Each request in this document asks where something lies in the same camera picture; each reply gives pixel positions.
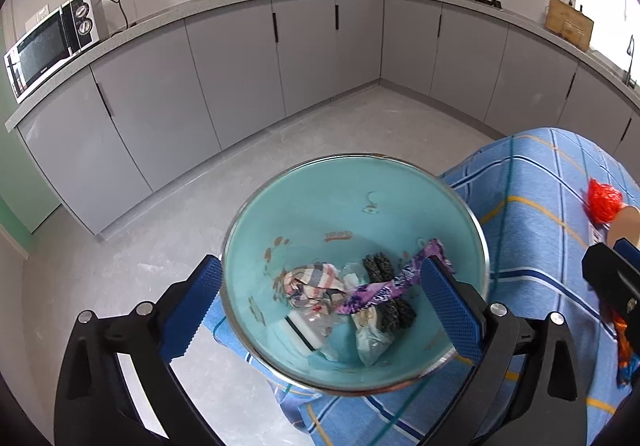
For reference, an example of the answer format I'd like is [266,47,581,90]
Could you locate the metal kitchen faucet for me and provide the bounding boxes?
[625,36,639,88]

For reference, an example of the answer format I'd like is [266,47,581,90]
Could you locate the teal trash bin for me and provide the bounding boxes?
[220,153,490,396]

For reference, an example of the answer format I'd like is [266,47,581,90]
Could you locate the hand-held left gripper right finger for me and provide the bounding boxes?
[420,256,588,446]

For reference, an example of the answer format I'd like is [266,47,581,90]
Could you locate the white wall outlet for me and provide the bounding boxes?
[26,4,51,28]

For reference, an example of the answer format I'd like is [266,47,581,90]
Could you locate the checked cloth scrap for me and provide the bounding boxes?
[282,262,351,309]

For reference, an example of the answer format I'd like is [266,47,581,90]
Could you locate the purple snack wrapper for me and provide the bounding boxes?
[334,237,458,317]

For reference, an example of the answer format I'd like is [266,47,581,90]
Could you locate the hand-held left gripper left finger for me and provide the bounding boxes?
[52,253,224,446]

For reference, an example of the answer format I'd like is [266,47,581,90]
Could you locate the clear plastic bag red print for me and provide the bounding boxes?
[295,262,368,362]

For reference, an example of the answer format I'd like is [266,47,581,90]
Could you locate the orange snack packet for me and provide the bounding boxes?
[607,301,640,387]

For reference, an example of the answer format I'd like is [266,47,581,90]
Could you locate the wooden cutting board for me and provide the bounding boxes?
[544,0,595,52]

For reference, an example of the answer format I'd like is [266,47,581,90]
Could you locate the blue checked tablecloth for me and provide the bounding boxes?
[202,126,640,446]

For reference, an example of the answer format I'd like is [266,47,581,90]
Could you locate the grey base cabinets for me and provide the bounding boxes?
[15,0,640,242]

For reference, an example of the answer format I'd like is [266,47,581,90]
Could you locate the clear plastic wrapper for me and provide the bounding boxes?
[350,309,393,367]

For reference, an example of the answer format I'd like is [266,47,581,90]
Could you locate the black microwave cable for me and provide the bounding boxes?
[97,0,138,34]

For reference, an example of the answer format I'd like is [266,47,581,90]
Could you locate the grey kitchen counter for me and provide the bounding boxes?
[5,0,640,132]

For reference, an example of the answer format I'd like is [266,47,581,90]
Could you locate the white microwave oven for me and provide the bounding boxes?
[4,0,110,104]

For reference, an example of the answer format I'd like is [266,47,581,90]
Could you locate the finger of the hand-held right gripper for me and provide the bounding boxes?
[582,237,640,327]

